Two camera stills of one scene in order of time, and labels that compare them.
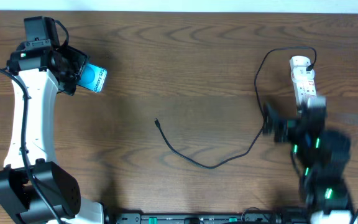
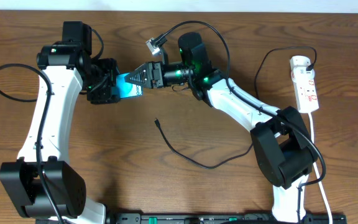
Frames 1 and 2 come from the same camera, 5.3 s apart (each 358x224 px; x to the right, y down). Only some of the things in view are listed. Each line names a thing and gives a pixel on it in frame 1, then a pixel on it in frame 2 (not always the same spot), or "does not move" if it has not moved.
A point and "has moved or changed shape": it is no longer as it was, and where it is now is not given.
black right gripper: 271,121 -> 154,71
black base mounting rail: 137,218 does not move
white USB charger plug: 300,73 does not move
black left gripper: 74,70 -> 105,81
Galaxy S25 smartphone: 91,77 has moved or changed shape
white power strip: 302,91 does not move
